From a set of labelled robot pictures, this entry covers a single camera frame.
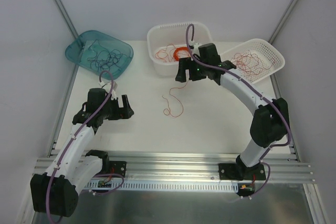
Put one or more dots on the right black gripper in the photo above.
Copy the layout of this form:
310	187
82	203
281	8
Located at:
187	67

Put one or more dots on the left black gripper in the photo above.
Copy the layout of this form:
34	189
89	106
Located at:
122	108

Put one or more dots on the ball of wires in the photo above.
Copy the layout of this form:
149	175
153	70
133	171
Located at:
174	106

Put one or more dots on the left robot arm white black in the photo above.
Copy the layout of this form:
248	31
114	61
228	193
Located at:
56	191

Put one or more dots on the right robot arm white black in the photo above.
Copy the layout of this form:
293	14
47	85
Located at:
270	116

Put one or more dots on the white solid plastic tub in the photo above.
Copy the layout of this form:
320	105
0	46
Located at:
166	42

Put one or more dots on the white perforated plastic basket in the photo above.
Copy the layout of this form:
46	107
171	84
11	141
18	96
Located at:
256	59

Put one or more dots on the teal transparent plastic bin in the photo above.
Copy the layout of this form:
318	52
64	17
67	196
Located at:
97	52

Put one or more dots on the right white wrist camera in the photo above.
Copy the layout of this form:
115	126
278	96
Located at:
191	45

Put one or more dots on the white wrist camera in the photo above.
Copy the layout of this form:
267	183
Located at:
109	86
191	45

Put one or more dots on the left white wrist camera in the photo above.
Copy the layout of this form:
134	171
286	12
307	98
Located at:
109	86

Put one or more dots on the white slotted cable duct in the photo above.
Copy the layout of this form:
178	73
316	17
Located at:
138	185

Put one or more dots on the right aluminium frame post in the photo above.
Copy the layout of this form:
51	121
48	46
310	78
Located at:
291	37

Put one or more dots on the aluminium frame post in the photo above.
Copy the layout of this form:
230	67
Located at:
45	79
291	37

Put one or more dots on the left aluminium frame post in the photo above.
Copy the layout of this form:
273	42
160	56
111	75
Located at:
45	79

